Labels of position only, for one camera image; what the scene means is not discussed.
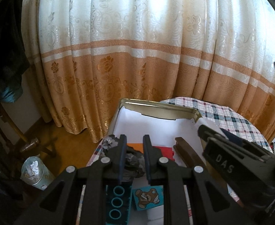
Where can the plaid tablecloth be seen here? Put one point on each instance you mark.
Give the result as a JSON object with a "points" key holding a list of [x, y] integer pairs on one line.
{"points": [[233, 119]]}

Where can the cylindrical waste bin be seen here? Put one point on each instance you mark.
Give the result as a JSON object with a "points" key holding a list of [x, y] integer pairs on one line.
{"points": [[41, 178]]}

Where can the wooden chair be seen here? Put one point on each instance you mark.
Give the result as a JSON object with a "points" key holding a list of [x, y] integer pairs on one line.
{"points": [[29, 145]]}

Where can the orange toy block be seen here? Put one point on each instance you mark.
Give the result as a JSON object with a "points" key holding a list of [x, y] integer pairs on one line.
{"points": [[136, 147]]}

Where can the teal bear picture block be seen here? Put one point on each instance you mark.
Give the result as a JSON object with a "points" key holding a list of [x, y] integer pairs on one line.
{"points": [[146, 196]]}

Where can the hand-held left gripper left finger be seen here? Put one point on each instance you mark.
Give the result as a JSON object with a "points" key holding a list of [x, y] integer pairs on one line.
{"points": [[121, 168]]}

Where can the dark hanging clothing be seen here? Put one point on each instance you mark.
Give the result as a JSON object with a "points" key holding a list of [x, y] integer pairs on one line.
{"points": [[3, 51]]}

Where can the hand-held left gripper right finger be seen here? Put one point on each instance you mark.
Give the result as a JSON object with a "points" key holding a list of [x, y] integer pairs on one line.
{"points": [[148, 168]]}

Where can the red toy block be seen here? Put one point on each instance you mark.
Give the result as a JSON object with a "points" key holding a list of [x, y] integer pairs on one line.
{"points": [[166, 151]]}

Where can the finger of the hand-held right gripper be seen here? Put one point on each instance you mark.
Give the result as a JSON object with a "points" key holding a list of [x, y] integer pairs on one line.
{"points": [[221, 138], [233, 137]]}

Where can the dark brown wooden bar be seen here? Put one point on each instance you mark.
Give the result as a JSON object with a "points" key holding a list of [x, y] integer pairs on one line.
{"points": [[186, 152]]}

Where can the teal building block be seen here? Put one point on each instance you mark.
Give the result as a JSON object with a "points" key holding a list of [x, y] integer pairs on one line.
{"points": [[126, 206]]}

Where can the cream and orange curtain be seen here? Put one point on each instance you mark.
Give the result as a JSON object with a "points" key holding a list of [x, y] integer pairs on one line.
{"points": [[128, 51]]}

